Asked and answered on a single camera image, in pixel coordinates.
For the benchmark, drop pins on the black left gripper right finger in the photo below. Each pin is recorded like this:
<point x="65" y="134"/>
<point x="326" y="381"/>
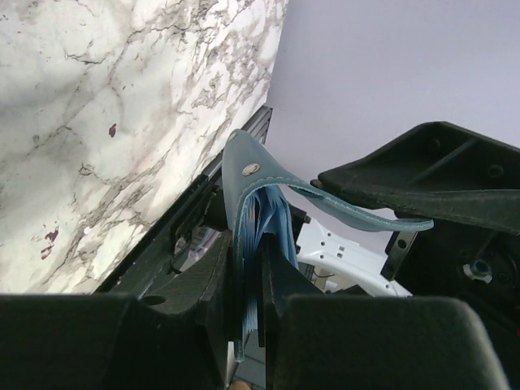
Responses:
<point x="315" y="340"/>

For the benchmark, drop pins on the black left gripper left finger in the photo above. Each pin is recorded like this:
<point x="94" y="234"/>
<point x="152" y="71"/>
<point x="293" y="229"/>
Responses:
<point x="175" y="338"/>

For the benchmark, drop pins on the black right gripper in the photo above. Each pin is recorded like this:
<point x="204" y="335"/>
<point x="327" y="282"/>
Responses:
<point x="443" y="171"/>

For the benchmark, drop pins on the blue leather card holder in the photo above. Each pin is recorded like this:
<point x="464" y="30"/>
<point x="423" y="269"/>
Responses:
<point x="255" y="206"/>

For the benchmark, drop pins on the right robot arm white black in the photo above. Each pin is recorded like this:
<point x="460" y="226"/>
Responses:
<point x="467" y="184"/>

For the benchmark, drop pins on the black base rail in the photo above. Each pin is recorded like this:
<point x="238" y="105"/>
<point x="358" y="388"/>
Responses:
<point x="165" y="247"/>

